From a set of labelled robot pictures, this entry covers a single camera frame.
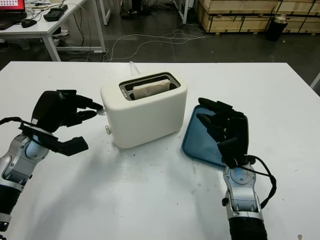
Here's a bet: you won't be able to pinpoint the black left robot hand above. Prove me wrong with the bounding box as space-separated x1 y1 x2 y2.
30 89 105 134

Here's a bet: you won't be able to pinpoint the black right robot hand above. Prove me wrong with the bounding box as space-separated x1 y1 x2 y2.
196 97 250 165

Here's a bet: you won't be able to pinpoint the slice of white bread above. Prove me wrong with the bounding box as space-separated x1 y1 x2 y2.
132 79 171 101

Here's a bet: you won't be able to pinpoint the blue plastic tray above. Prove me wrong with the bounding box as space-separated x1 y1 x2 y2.
181 103 250 169

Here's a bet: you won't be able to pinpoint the cream two-slot toaster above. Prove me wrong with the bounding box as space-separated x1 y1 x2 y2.
99 71 189 150

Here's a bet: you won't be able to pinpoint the white office desk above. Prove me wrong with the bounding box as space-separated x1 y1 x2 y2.
0 0 113 63

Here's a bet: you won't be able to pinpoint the black handheld device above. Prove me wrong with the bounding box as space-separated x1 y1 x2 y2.
43 3 69 22

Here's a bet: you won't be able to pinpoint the black laptop with red screen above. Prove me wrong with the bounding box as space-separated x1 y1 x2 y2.
0 0 28 31

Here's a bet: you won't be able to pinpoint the black trash bin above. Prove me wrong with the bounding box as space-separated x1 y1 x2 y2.
265 15 289 42

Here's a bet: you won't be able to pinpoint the stacked wooden crates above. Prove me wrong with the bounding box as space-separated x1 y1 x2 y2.
194 0 320 34

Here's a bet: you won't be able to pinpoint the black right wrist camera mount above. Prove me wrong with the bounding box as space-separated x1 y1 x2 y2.
216 136 248 169

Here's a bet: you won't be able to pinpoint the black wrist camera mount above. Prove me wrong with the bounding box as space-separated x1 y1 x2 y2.
216 136 248 169
18 119 90 157

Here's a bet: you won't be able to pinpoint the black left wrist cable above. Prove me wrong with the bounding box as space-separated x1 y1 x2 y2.
0 116 26 129

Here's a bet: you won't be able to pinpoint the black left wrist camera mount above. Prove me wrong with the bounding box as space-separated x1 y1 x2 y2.
18 119 90 157

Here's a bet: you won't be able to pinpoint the white cable on floor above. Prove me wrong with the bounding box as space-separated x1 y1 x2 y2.
103 29 212 63

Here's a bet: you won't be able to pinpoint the white toaster power cord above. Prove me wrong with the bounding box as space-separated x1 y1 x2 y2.
128 61 141 76

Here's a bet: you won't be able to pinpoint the white table leg frame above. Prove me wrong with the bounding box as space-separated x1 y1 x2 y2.
172 0 190 25

